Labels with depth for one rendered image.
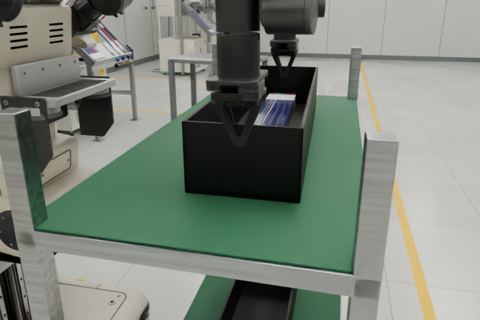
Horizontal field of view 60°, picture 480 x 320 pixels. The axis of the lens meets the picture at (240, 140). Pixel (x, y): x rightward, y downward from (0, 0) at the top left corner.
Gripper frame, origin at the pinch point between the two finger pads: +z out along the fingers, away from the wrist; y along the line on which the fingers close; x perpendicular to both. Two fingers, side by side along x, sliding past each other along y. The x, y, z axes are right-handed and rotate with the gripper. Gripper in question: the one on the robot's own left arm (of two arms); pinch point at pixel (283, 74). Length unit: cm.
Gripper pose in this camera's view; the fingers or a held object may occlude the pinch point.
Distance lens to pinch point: 112.7
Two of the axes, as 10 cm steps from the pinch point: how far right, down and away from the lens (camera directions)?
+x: -9.8, -0.5, 2.1
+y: 2.1, -3.2, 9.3
